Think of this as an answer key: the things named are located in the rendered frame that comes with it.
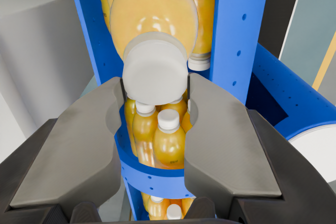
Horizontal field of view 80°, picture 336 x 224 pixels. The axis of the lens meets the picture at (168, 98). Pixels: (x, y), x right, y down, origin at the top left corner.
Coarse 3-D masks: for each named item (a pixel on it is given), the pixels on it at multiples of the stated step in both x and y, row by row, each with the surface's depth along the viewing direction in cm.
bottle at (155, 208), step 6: (150, 198) 60; (162, 198) 58; (168, 198) 61; (150, 204) 59; (156, 204) 58; (162, 204) 58; (168, 204) 60; (150, 210) 59; (156, 210) 58; (162, 210) 58; (150, 216) 61; (156, 216) 59; (162, 216) 59
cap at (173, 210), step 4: (172, 204) 55; (176, 204) 55; (168, 208) 54; (172, 208) 54; (176, 208) 54; (180, 208) 54; (168, 212) 53; (172, 212) 53; (176, 212) 53; (180, 212) 53; (168, 216) 53; (172, 216) 52; (176, 216) 52; (180, 216) 54
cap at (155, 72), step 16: (144, 48) 11; (160, 48) 11; (176, 48) 12; (128, 64) 11; (144, 64) 11; (160, 64) 11; (176, 64) 11; (128, 80) 11; (144, 80) 12; (160, 80) 12; (176, 80) 12; (144, 96) 12; (160, 96) 13; (176, 96) 13
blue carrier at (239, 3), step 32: (96, 0) 36; (224, 0) 20; (256, 0) 23; (96, 32) 37; (224, 32) 22; (256, 32) 27; (96, 64) 37; (224, 64) 24; (128, 160) 37; (128, 192) 58; (160, 192) 37
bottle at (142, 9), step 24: (120, 0) 14; (144, 0) 13; (168, 0) 13; (192, 0) 15; (120, 24) 13; (144, 24) 12; (168, 24) 12; (192, 24) 14; (120, 48) 14; (192, 48) 15
